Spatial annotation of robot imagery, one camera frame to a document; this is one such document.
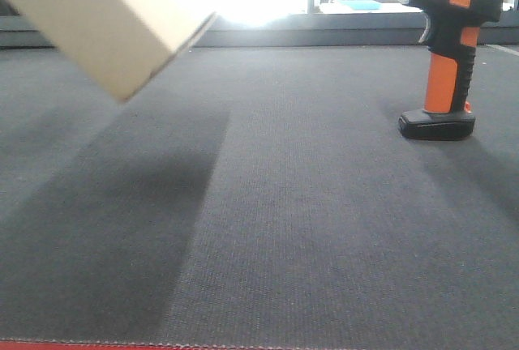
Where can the brown cardboard package box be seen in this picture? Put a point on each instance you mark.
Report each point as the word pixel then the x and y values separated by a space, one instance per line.
pixel 120 44

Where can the light blue flat object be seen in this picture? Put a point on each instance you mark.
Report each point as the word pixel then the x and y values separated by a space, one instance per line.
pixel 361 5

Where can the dark grey fabric mat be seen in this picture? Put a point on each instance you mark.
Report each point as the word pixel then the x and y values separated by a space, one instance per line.
pixel 258 194

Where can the orange black barcode scanner gun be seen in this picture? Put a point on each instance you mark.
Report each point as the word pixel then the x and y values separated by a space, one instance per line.
pixel 451 36

